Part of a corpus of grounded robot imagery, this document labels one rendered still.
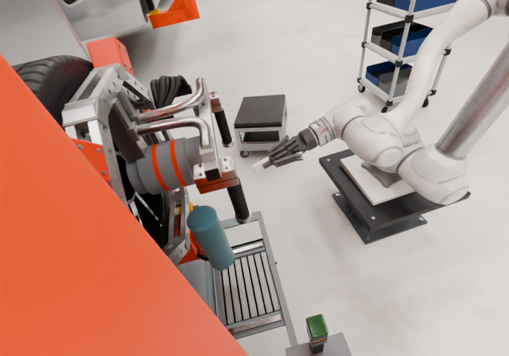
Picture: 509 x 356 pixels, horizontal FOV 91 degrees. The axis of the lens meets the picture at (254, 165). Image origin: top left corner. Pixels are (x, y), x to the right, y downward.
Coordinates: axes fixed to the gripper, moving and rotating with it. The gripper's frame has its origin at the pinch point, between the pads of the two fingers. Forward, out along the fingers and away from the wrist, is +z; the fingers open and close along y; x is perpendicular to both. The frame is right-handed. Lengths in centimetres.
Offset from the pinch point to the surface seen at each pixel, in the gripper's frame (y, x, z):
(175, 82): -7.6, -36.5, 9.1
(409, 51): -86, 54, -127
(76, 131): 17, -47, 25
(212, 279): 5, 45, 48
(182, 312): 56, -45, 6
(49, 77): 7, -54, 26
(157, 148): 4.5, -28.3, 21.5
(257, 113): -92, 41, -11
